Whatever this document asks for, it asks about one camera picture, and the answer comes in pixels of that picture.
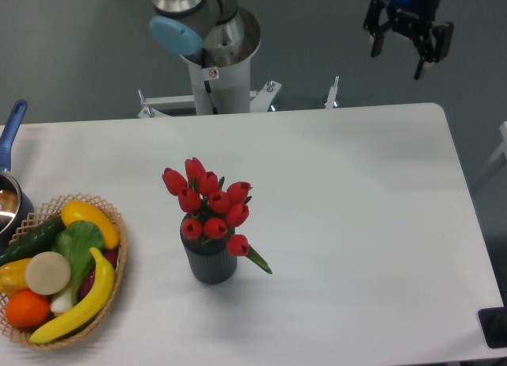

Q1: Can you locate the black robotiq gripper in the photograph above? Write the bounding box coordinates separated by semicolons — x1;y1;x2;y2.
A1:
363;0;454;80

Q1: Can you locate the red tulip bouquet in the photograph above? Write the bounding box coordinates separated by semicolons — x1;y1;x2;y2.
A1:
162;158;273;274

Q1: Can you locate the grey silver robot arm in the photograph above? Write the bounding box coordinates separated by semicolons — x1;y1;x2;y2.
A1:
150;0;454;79

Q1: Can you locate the dark grey ribbed vase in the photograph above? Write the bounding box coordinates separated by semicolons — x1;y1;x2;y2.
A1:
180;231;237;285

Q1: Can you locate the white furniture part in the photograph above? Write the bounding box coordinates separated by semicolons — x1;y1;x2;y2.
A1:
470;121;506;193

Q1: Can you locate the black device at table edge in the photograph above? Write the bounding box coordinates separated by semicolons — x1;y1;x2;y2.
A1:
478;307;506;349

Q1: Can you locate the purple red vegetable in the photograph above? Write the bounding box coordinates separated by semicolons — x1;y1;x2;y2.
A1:
79;249;118;300

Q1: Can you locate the green bok choy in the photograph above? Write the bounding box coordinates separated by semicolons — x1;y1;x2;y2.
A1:
51;220;105;316

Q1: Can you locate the woven wicker basket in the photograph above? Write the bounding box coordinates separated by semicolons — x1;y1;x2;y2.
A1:
1;193;128;350

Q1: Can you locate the yellow banana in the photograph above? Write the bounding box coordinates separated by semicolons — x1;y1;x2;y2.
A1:
29;247;115;345

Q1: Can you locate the dark green cucumber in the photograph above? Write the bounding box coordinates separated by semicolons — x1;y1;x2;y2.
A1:
1;215;66;265

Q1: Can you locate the beige round disc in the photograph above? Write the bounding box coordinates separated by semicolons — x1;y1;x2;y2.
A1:
25;251;71;295

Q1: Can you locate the yellow bell pepper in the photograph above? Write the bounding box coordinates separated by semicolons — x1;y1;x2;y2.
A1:
1;258;31;295

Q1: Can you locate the orange fruit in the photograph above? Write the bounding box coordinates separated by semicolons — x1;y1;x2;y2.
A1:
6;289;50;328

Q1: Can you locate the blue handled saucepan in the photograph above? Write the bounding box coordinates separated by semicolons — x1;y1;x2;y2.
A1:
1;100;34;254

